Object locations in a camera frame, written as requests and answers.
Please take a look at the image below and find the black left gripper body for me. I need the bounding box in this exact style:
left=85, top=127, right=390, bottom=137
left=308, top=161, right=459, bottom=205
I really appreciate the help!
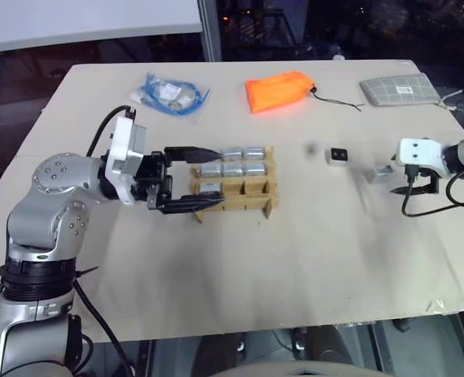
left=134, top=148, right=174, bottom=210

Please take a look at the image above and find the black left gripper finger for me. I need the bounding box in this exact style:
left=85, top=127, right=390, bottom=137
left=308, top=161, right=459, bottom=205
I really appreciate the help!
left=161, top=193, right=227, bottom=215
left=163, top=145, right=224, bottom=165

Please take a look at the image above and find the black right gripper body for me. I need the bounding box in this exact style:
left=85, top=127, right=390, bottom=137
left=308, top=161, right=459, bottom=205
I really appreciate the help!
left=404, top=164, right=440, bottom=196

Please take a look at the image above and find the wooden compartment tray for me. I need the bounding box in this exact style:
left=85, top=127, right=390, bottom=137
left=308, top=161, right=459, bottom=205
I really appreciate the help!
left=187, top=145, right=280, bottom=225

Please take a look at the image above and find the grey grid pattern pouch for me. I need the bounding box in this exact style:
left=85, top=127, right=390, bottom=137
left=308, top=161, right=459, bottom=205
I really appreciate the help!
left=358, top=72, right=445, bottom=108

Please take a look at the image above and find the orange fabric pouch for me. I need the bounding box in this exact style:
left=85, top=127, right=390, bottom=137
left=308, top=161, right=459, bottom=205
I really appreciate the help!
left=243, top=70, right=317, bottom=115

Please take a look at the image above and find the white board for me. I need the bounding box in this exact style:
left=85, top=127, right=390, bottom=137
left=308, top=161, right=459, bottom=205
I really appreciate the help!
left=0, top=0, right=202, bottom=57

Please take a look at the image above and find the dark rounded shape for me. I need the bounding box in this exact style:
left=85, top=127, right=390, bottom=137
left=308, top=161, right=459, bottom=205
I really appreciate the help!
left=270, top=324, right=376, bottom=368

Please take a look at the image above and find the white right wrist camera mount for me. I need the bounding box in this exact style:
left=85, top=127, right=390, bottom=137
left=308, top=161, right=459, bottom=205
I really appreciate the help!
left=395, top=137, right=451, bottom=178

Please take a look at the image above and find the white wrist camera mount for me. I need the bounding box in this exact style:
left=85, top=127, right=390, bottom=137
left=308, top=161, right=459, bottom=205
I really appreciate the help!
left=395, top=137, right=451, bottom=178
left=104, top=114, right=149, bottom=207

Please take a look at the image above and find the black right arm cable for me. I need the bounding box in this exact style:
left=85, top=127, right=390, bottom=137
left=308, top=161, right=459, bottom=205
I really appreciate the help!
left=400, top=163, right=464, bottom=219

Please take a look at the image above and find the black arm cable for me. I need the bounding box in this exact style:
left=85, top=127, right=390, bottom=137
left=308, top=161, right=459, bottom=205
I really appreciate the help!
left=400, top=163, right=464, bottom=219
left=86, top=104, right=135, bottom=159

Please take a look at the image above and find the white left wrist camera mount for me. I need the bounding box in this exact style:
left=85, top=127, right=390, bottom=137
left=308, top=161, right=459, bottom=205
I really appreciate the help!
left=104, top=114, right=149, bottom=207

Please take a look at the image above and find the white camera with black face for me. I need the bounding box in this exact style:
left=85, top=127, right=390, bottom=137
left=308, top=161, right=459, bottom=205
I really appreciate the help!
left=324, top=146, right=350, bottom=168

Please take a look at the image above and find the blue cable in plastic bag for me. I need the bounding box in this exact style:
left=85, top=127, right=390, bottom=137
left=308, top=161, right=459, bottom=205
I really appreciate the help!
left=128, top=71, right=214, bottom=126

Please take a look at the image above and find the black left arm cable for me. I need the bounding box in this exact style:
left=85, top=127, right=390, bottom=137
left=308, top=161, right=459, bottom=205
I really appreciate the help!
left=86, top=104, right=135, bottom=159

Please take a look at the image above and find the blue coiled cable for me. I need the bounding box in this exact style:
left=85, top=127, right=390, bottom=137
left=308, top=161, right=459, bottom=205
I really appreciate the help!
left=138, top=71, right=211, bottom=117

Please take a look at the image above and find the black pouch drawstring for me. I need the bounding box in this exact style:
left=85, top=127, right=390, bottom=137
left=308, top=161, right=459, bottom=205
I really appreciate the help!
left=309, top=86, right=367, bottom=113

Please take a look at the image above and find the grey metal post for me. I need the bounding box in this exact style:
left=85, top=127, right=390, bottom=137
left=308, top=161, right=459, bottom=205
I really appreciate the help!
left=197, top=0, right=223, bottom=63

